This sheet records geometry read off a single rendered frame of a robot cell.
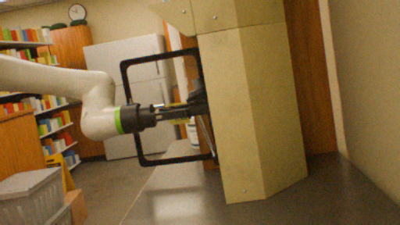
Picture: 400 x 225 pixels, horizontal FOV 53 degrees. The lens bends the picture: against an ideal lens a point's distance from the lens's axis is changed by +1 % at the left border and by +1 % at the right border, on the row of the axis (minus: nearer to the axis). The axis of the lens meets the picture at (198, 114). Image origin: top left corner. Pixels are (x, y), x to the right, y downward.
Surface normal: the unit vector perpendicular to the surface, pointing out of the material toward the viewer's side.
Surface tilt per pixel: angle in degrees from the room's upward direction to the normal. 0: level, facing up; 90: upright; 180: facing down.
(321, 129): 90
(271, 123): 90
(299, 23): 90
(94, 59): 90
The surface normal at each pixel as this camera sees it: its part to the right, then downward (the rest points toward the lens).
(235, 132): -0.08, 0.15
